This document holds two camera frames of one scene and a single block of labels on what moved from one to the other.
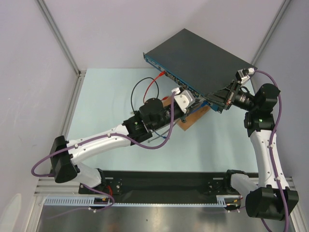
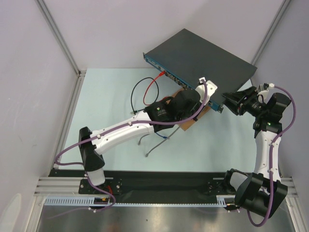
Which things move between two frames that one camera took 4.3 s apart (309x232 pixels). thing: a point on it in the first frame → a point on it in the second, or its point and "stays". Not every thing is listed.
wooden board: x=193 y=118 stays
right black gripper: x=230 y=92 → x=240 y=104
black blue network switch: x=186 y=60 stays
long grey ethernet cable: x=149 y=141 → x=147 y=154
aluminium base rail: x=49 y=186 stays
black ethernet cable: x=134 y=85 stays
